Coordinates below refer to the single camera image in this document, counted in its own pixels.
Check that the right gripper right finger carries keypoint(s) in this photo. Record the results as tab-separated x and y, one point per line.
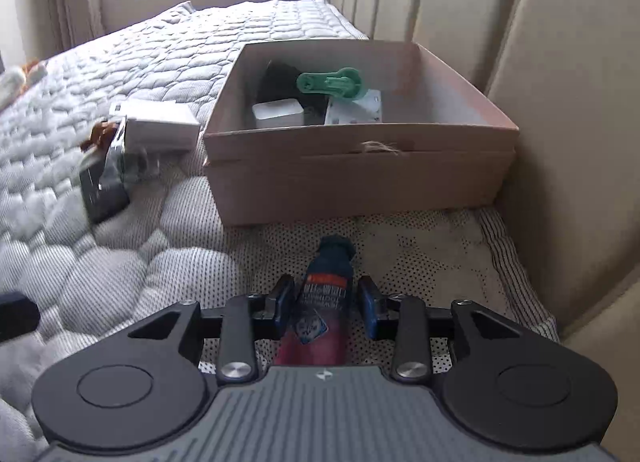
403	320

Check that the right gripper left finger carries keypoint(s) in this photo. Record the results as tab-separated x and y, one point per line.
247	319

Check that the black rectangular case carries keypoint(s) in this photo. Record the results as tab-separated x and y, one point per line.
103	192

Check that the quilted grey mattress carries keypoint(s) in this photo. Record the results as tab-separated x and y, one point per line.
169	244

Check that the clear plastic bag item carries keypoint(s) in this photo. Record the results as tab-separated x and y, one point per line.
125	166

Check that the pink cardboard box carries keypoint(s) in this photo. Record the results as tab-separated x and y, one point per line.
440	143

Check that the white grey small box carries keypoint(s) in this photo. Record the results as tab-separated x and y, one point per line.
156	126

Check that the white plush toy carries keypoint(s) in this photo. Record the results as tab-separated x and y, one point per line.
16	80

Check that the white dotted card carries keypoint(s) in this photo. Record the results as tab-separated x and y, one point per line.
365	110

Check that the white square adapter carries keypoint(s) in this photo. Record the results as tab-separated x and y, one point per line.
280	113

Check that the black item in box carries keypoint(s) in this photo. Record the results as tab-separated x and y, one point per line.
278	82

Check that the green plastic tool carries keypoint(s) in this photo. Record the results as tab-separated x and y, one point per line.
345	84

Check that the beige padded headboard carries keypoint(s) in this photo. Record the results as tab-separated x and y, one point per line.
567	73

